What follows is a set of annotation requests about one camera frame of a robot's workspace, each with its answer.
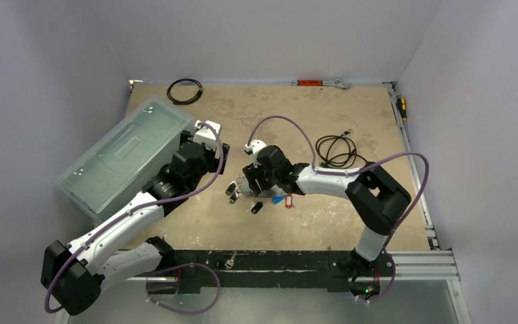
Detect black key fob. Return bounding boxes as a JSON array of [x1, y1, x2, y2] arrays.
[[225, 181, 237, 196], [250, 201, 264, 215]]

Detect blue key tag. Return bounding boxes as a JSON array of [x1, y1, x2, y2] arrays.
[[271, 195, 285, 205]]

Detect red key tag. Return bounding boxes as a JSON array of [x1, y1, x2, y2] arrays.
[[285, 194, 294, 209]]

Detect silver key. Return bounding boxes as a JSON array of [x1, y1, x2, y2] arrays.
[[225, 251, 237, 269]]

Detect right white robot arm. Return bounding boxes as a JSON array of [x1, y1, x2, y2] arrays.
[[243, 140, 411, 275]]

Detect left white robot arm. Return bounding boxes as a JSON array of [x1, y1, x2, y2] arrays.
[[41, 121, 229, 316]]

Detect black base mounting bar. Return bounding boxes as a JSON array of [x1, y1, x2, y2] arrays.
[[147, 237, 395, 298]]

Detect clear plastic storage box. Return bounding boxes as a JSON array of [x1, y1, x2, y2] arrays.
[[57, 95, 196, 223]]

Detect yellow black screwdriver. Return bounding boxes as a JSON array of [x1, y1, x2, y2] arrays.
[[396, 97, 407, 122]]

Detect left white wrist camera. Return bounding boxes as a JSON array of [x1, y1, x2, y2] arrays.
[[192, 120, 222, 151]]

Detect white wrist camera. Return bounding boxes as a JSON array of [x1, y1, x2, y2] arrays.
[[192, 120, 222, 151], [243, 139, 267, 157]]

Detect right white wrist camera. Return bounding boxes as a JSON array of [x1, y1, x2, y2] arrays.
[[243, 139, 267, 157]]

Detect small coiled black cable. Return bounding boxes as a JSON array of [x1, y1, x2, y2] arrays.
[[166, 78, 204, 106]]

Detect long black usb cable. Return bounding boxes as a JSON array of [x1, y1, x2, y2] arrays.
[[315, 130, 370, 170]]

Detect red handled adjustable wrench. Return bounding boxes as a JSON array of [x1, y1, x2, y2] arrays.
[[291, 79, 350, 90]]

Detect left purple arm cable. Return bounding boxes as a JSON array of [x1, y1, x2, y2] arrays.
[[44, 120, 224, 314]]

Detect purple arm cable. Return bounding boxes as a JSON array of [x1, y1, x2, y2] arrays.
[[248, 115, 430, 305], [44, 120, 224, 314]]

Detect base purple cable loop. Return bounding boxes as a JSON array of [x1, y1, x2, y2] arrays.
[[144, 262, 222, 315]]

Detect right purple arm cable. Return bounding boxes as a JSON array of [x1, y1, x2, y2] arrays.
[[248, 115, 430, 305]]

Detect aluminium frame rail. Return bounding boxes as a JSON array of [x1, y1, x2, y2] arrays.
[[384, 82, 459, 280]]

